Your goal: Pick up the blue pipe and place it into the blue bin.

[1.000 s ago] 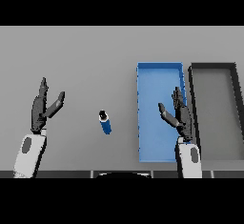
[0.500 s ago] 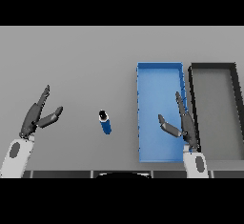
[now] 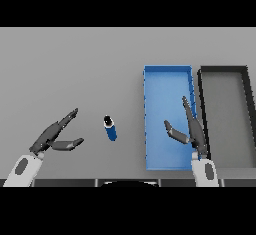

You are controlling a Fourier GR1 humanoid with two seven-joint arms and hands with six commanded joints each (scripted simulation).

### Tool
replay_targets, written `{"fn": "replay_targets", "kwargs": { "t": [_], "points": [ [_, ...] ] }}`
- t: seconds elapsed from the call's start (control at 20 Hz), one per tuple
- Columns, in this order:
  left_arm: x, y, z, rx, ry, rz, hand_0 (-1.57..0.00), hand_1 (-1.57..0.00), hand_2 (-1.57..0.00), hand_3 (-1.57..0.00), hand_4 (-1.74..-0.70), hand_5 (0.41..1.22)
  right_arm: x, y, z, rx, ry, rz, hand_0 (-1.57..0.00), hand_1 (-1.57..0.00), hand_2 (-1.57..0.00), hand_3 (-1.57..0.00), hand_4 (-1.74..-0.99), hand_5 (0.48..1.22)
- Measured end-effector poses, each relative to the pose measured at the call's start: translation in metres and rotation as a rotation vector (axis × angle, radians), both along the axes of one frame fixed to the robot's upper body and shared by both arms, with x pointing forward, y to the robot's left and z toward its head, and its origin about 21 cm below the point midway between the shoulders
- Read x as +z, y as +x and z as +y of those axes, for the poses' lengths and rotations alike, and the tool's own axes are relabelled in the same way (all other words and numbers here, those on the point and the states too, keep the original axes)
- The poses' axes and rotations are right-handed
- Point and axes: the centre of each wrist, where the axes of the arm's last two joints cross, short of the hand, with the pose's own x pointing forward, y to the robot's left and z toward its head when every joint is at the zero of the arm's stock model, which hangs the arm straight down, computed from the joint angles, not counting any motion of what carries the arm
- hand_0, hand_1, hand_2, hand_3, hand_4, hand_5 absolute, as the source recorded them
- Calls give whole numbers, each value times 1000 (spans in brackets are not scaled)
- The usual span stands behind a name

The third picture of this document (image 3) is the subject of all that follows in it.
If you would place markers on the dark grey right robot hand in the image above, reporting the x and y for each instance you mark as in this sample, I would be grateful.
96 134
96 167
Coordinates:
196 132

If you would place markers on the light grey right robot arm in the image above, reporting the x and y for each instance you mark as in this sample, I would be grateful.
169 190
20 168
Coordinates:
205 172

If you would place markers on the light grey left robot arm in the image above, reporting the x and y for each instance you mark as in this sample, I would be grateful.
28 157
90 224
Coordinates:
22 170

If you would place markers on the dark grey bin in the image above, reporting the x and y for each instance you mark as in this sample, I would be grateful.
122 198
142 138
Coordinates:
230 119

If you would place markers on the blue bin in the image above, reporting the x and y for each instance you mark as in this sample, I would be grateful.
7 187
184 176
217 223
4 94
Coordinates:
166 119

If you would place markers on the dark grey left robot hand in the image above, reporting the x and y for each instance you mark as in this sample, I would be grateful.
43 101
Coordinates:
50 135

